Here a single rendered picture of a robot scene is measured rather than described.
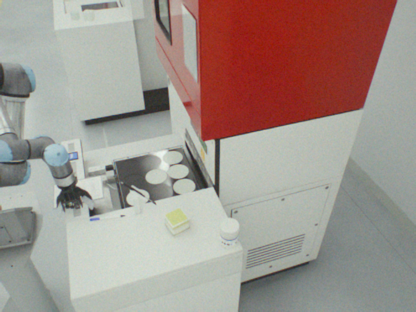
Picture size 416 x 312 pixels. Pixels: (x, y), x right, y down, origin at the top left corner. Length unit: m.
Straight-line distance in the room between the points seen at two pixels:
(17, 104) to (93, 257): 0.72
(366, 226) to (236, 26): 2.03
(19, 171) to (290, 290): 1.67
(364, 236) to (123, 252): 1.88
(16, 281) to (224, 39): 1.47
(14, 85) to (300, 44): 1.13
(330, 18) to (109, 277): 1.18
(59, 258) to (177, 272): 1.47
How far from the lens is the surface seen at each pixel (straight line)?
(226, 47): 1.28
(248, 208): 1.84
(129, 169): 1.85
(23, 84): 1.73
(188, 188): 1.72
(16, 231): 1.74
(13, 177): 1.82
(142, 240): 1.47
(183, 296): 1.55
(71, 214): 1.63
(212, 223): 1.50
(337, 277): 2.62
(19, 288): 2.10
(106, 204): 1.74
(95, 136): 3.65
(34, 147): 1.47
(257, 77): 1.38
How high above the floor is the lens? 2.13
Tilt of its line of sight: 41 degrees down
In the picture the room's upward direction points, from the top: straight up
